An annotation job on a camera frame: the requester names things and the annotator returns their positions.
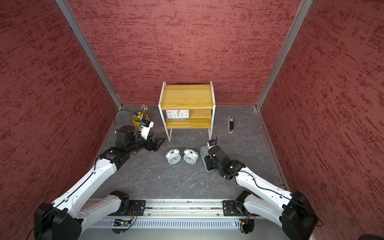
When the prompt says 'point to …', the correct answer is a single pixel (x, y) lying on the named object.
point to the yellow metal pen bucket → (137, 119)
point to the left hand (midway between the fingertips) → (158, 139)
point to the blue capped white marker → (136, 114)
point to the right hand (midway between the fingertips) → (208, 160)
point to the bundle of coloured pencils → (144, 109)
